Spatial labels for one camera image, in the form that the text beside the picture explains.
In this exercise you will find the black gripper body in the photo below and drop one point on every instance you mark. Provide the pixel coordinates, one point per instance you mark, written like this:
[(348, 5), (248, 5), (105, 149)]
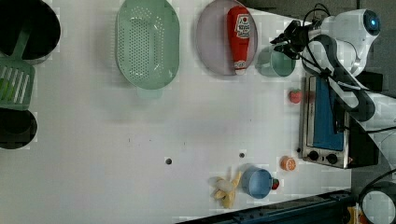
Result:
[(299, 35)]

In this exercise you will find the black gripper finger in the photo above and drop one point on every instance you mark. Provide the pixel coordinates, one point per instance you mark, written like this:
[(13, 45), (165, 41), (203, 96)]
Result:
[(287, 50), (288, 33)]

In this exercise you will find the green mug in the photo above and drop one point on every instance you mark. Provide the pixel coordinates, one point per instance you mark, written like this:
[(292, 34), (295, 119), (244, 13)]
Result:
[(273, 62)]

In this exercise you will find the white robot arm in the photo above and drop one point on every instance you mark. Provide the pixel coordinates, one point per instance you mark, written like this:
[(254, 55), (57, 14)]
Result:
[(335, 50)]

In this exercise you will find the blue mug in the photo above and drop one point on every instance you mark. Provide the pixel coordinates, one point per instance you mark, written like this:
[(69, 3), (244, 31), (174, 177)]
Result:
[(256, 182)]

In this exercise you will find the toy strawberry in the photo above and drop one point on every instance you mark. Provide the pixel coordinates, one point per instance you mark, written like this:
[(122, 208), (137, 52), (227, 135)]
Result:
[(295, 96)]

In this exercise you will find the red ketchup bottle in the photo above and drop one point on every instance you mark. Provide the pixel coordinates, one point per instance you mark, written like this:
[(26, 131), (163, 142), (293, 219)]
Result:
[(238, 28)]

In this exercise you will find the grey round plate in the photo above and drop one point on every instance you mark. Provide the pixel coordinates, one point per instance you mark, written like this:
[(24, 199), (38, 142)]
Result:
[(212, 37)]

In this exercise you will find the toaster oven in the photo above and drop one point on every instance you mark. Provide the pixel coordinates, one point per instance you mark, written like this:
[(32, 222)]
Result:
[(329, 136)]

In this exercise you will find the toy orange slice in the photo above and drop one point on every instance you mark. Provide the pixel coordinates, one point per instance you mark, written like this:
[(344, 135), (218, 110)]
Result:
[(288, 163)]

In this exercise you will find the green colander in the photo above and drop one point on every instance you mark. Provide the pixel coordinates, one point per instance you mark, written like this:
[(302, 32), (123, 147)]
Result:
[(147, 45)]

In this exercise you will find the black utensil cup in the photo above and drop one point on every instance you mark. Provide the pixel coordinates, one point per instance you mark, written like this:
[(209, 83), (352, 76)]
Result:
[(35, 17)]

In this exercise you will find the green spatula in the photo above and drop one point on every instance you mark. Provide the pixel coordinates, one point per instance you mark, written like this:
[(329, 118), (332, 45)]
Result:
[(17, 75)]

